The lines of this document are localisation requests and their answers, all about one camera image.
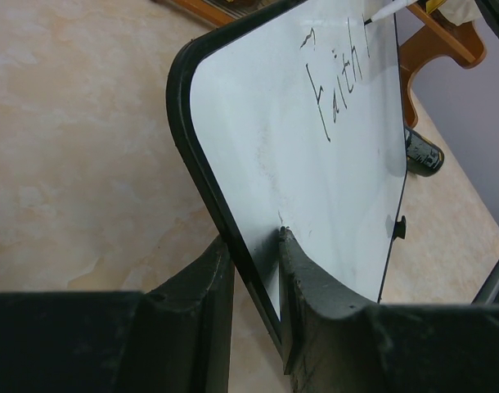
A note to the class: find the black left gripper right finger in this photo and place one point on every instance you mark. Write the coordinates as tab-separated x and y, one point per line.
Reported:
334	340

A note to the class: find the white whiteboard black frame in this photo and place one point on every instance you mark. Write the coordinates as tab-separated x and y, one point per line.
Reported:
292	117

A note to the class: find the black white marker pen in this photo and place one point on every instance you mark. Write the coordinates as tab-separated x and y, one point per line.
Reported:
389	10

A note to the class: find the black yellow drink can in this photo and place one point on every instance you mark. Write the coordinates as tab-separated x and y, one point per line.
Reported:
424	158

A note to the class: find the white paper bag right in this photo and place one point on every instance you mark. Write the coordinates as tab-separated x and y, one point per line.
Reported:
457	12

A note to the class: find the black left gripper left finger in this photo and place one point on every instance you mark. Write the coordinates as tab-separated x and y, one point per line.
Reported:
175	338

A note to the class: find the orange wooden shelf rack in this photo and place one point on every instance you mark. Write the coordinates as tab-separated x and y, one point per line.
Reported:
436	38

